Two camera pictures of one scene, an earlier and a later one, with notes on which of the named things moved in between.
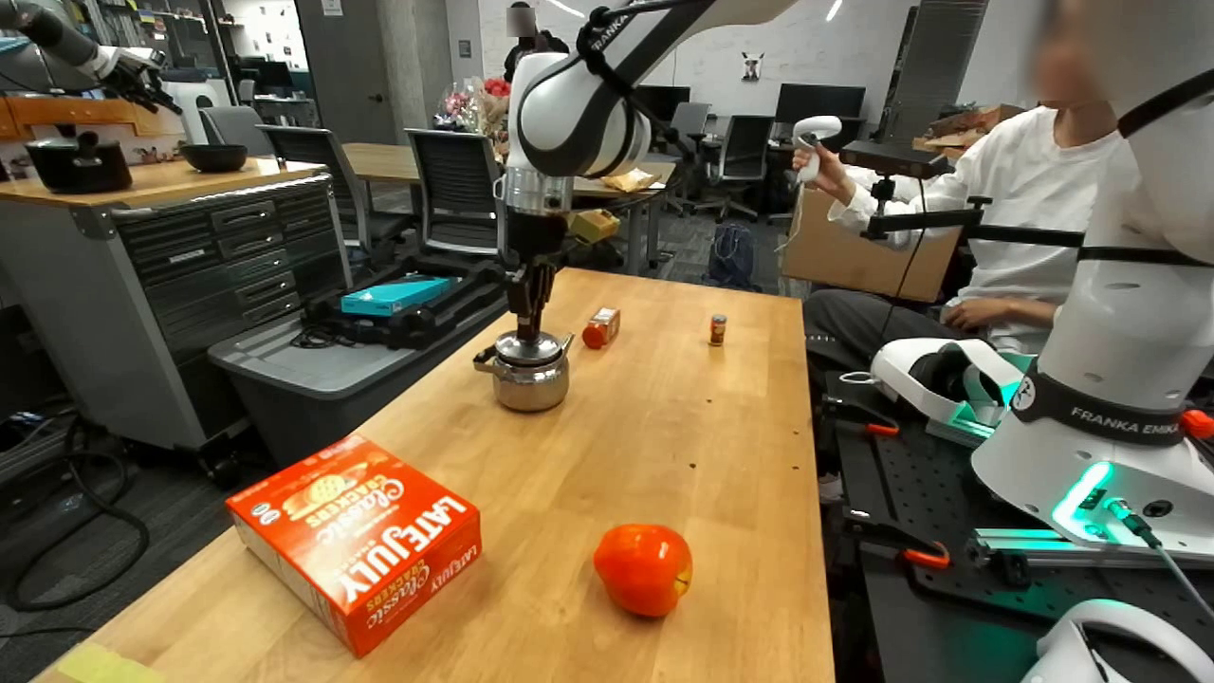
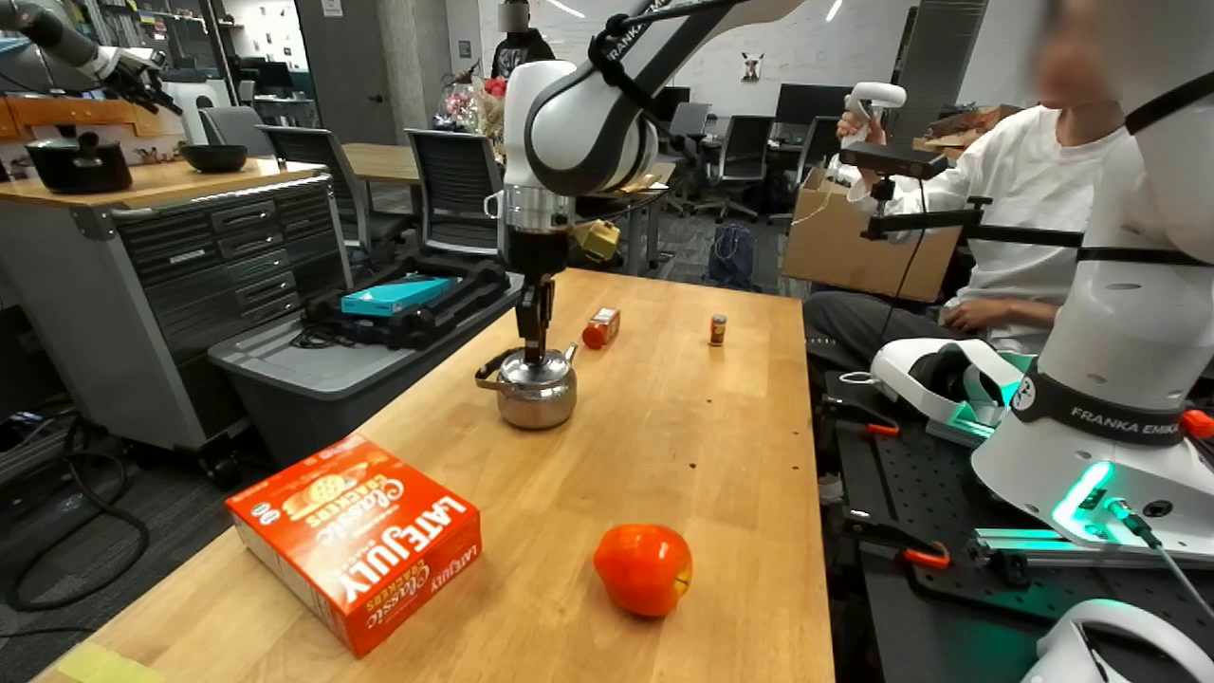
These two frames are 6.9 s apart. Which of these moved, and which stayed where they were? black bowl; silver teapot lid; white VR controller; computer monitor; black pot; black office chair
Moved: silver teapot lid; white VR controller
Stayed: black office chair; black pot; computer monitor; black bowl
